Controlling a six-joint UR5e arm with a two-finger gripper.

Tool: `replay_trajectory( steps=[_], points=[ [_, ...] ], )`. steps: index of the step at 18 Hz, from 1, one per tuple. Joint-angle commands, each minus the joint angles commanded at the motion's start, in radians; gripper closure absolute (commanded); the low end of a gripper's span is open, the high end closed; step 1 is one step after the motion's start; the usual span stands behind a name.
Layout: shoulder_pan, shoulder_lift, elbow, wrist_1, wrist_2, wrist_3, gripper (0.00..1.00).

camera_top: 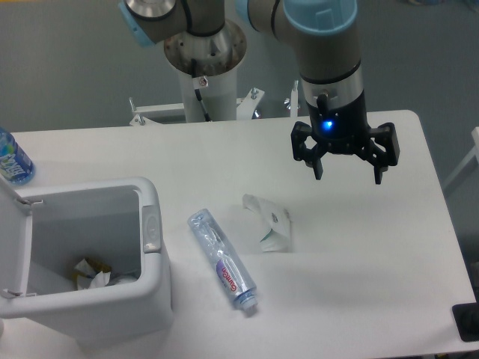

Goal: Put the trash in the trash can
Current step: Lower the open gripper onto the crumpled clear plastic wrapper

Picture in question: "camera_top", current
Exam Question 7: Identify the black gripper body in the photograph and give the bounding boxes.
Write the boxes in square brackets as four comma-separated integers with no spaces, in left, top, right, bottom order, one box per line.
[308,92,370,155]

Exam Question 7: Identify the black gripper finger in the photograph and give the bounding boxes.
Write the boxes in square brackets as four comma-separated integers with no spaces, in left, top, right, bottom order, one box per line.
[356,123,400,185]
[290,121,327,180]

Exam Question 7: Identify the white tissue paper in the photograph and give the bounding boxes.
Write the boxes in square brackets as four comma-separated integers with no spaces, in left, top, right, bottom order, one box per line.
[242,194,292,252]

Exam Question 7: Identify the crushed clear plastic bottle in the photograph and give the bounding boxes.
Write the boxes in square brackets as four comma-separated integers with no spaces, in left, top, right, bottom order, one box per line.
[187,209,257,316]

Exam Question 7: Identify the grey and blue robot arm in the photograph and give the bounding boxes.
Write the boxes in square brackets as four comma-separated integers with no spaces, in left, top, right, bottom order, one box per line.
[118,1,400,183]

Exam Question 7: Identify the yellow and white trash wrappers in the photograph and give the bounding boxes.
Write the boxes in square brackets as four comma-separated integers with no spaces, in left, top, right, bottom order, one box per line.
[70,256,138,291]

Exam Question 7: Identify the white plastic trash can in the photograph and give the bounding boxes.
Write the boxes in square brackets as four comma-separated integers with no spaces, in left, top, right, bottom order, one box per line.
[1,177,173,342]

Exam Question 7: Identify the white furniture leg at right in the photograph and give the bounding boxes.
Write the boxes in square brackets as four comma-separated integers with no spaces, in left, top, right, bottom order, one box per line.
[442,126,478,197]

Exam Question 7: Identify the black clamp at table edge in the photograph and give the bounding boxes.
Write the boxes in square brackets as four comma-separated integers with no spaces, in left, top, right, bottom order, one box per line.
[452,302,478,343]

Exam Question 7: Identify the blue labelled water bottle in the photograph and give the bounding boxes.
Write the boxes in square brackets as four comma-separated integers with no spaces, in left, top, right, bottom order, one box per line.
[1,128,35,185]

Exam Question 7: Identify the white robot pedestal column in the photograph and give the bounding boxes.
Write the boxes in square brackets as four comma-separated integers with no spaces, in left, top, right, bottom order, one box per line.
[163,19,248,123]

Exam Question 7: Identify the black cable on pedestal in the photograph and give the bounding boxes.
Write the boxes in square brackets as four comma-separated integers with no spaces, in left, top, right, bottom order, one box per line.
[190,58,213,123]

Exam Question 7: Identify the white pedestal base frame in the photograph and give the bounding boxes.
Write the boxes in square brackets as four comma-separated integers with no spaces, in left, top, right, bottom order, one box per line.
[129,79,301,126]

